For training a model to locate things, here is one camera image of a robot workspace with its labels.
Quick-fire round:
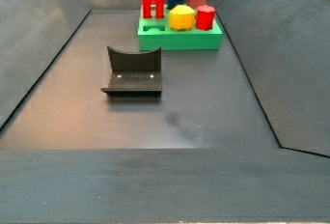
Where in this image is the red hexagonal prism block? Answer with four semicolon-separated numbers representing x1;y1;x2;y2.
196;5;215;31

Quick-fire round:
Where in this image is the green shape sorter board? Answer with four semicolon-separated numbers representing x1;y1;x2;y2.
136;9;223;50

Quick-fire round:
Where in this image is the yellow rounded prism block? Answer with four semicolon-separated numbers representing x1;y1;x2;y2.
168;5;195;31

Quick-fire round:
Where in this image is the black curved holder stand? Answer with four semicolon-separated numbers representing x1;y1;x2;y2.
100;47;163;95

